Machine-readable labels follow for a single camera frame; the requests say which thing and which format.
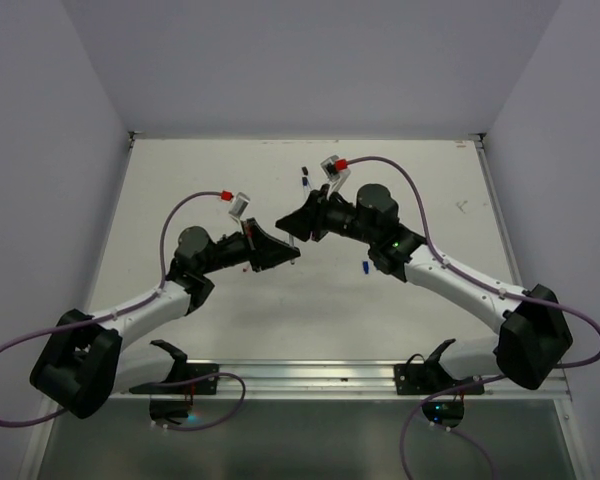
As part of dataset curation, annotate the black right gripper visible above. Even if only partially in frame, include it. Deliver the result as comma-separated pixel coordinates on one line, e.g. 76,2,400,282
275,182,377,245

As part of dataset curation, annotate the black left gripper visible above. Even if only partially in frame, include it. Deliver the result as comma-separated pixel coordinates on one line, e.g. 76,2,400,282
199,217,299,274

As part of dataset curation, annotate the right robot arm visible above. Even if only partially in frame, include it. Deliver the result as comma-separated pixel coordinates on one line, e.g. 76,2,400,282
276,184,573,393

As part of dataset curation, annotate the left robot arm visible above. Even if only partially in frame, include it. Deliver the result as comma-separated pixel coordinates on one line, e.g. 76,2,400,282
29,218,300,419

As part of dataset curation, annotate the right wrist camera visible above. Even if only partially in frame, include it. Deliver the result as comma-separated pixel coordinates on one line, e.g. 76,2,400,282
320,155,350,193

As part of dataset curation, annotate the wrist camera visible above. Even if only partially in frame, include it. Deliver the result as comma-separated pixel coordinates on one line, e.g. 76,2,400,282
320,155,350,193
228,192,251,221

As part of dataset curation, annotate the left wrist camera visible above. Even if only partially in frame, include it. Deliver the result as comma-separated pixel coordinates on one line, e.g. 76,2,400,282
228,192,251,221

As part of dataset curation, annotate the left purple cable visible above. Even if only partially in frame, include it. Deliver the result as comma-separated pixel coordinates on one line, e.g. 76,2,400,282
0,188,247,432

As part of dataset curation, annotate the purple cable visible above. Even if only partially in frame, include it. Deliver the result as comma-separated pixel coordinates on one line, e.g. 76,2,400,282
0,188,247,432
333,155,600,480

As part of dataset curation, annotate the aluminium front rail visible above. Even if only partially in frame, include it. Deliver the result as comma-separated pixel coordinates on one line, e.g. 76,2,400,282
108,354,570,400

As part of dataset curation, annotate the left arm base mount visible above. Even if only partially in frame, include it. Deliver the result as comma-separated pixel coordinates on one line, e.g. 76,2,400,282
120,340,220,428

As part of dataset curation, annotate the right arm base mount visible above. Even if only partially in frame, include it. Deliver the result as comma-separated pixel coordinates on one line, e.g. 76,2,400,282
393,339,485,429

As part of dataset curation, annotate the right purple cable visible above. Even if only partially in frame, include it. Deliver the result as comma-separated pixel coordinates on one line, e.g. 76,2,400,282
333,155,600,480

